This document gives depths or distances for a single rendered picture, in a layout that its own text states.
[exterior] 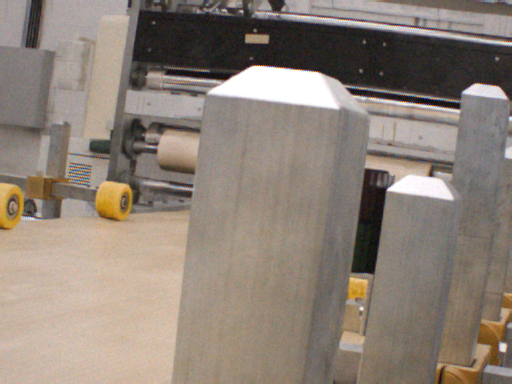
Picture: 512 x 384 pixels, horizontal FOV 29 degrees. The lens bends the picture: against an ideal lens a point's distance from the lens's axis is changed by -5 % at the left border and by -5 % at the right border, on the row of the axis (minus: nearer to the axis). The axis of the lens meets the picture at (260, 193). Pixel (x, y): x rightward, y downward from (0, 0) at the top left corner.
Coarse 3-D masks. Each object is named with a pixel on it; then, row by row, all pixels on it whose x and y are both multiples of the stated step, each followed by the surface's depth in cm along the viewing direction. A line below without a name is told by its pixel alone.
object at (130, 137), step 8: (136, 72) 309; (144, 72) 311; (136, 80) 310; (136, 120) 316; (136, 128) 316; (144, 128) 318; (128, 136) 311; (136, 136) 316; (128, 144) 311; (128, 152) 312; (120, 176) 311; (128, 176) 312
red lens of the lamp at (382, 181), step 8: (368, 176) 49; (376, 176) 50; (384, 176) 50; (392, 176) 51; (368, 184) 49; (376, 184) 50; (384, 184) 50; (392, 184) 51; (368, 192) 50; (376, 192) 50; (384, 192) 50; (368, 200) 50; (376, 200) 50; (384, 200) 50; (360, 208) 49; (368, 208) 50; (376, 208) 50; (360, 216) 49; (368, 216) 50; (376, 216) 50
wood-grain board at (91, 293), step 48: (0, 240) 162; (48, 240) 171; (96, 240) 182; (144, 240) 193; (0, 288) 119; (48, 288) 124; (96, 288) 130; (144, 288) 136; (0, 336) 94; (48, 336) 97; (96, 336) 101; (144, 336) 104
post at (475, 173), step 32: (480, 96) 73; (480, 128) 73; (480, 160) 73; (480, 192) 73; (480, 224) 73; (480, 256) 73; (480, 288) 73; (448, 320) 73; (480, 320) 75; (448, 352) 73
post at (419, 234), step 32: (416, 192) 49; (448, 192) 49; (384, 224) 50; (416, 224) 49; (448, 224) 49; (384, 256) 50; (416, 256) 49; (448, 256) 49; (384, 288) 50; (416, 288) 49; (448, 288) 51; (384, 320) 50; (416, 320) 49; (384, 352) 50; (416, 352) 49
